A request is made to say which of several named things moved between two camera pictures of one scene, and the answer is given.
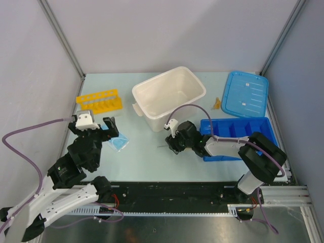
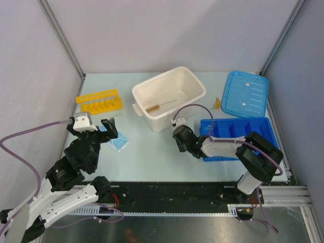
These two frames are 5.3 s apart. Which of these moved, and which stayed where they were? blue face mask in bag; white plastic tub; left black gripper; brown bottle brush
Moved: brown bottle brush
Stayed: white plastic tub; left black gripper; blue face mask in bag
